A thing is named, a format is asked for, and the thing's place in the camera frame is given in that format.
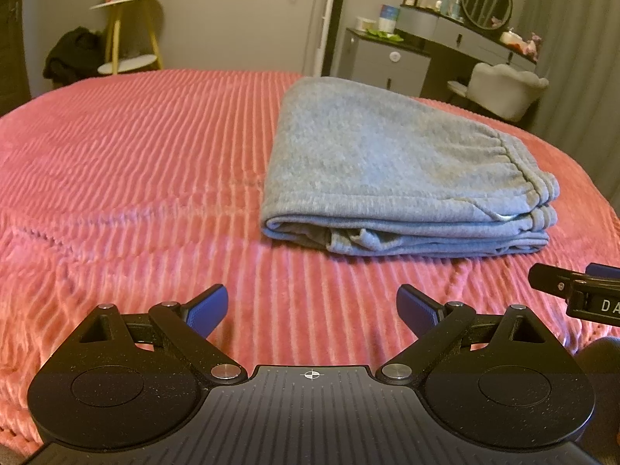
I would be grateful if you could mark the dark clothes pile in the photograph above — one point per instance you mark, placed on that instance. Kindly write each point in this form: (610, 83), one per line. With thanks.
(72, 60)

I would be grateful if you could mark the pink ribbed blanket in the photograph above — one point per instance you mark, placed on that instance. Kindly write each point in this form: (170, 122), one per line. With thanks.
(145, 179)

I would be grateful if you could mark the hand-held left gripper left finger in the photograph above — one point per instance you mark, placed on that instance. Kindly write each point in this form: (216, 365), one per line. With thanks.
(208, 311)

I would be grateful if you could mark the grey pants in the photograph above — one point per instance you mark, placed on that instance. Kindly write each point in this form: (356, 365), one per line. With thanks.
(378, 155)

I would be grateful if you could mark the grey dressing table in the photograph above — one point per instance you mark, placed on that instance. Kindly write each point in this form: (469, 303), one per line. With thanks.
(378, 65)

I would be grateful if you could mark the white upholstered chair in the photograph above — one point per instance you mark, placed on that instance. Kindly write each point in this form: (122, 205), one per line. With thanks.
(503, 92)

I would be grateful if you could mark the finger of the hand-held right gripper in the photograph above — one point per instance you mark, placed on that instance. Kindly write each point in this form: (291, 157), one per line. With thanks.
(550, 278)
(603, 271)

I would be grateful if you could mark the grey curtain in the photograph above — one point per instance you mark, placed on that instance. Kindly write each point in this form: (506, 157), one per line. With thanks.
(571, 34)

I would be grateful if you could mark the white jar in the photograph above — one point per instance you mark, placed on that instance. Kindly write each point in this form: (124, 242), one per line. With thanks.
(366, 23)

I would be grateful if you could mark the green cloth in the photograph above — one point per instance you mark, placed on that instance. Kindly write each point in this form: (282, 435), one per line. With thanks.
(385, 35)

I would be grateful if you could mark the pink toy figure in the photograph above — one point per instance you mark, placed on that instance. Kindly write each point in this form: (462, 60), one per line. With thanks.
(533, 44)

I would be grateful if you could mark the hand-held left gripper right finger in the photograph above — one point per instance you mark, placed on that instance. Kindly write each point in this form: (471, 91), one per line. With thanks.
(416, 307)

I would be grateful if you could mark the blue cosmetic bottle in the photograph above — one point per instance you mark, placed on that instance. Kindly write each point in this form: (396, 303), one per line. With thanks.
(456, 8)

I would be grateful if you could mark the yellow-legged side table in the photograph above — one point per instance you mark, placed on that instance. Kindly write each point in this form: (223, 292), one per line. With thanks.
(116, 38)

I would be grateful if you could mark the tall wardrobe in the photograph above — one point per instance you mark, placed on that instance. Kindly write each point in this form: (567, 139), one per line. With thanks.
(12, 34)

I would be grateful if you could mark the white door frame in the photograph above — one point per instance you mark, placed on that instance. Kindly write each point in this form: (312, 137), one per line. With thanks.
(325, 14)

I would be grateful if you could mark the round black mirror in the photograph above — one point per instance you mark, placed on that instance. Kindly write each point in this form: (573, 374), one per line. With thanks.
(485, 0)

